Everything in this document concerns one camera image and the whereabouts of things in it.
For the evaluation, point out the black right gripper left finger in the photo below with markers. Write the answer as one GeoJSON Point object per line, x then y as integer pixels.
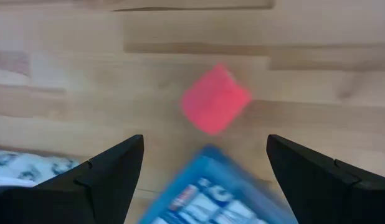
{"type": "Point", "coordinates": [114, 186]}

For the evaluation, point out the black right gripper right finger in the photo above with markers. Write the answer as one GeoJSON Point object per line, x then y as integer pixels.
{"type": "Point", "coordinates": [314, 189]}

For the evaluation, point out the red square block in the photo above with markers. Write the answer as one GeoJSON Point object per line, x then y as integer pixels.
{"type": "Point", "coordinates": [215, 99]}

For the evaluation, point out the white patterned cloth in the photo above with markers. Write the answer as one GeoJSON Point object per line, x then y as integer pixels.
{"type": "Point", "coordinates": [27, 168]}

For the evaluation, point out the blue printed packet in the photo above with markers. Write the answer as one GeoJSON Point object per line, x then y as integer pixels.
{"type": "Point", "coordinates": [211, 193]}

